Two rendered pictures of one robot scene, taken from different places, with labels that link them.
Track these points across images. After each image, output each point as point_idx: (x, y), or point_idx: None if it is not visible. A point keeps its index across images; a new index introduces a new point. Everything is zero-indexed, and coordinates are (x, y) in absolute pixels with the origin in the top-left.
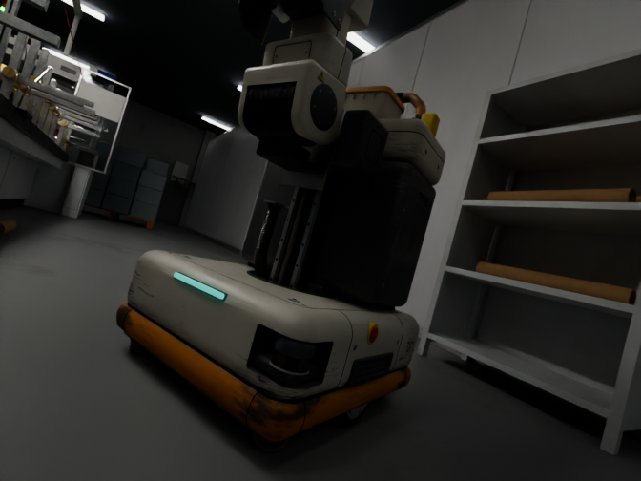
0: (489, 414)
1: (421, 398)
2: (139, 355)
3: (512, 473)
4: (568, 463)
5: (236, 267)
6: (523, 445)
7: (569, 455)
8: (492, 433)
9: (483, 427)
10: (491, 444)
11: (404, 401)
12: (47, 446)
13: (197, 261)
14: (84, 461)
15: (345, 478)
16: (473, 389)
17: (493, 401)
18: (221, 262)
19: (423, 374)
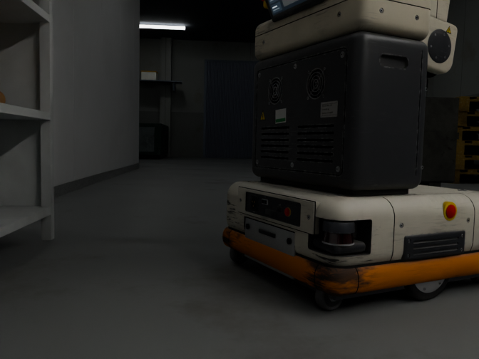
0: (119, 253)
1: (185, 261)
2: (470, 280)
3: (210, 239)
4: (137, 238)
5: (416, 190)
6: (152, 243)
7: (117, 240)
8: (166, 247)
9: (163, 249)
10: (187, 245)
11: (216, 260)
12: None
13: (449, 189)
14: None
15: None
16: (43, 268)
17: (57, 260)
18: (434, 191)
19: (89, 281)
